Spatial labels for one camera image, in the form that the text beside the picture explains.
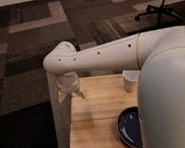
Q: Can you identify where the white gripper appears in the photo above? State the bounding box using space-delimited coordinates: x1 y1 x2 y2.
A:
56 72 86 103

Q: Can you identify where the dark blue plate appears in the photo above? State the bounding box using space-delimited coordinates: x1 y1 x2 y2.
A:
117 107 143 148

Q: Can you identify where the white ceramic cup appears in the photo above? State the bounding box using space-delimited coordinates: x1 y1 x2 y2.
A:
122 70 140 92

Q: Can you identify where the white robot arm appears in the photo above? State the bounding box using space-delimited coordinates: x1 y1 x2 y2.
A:
42 25 185 148

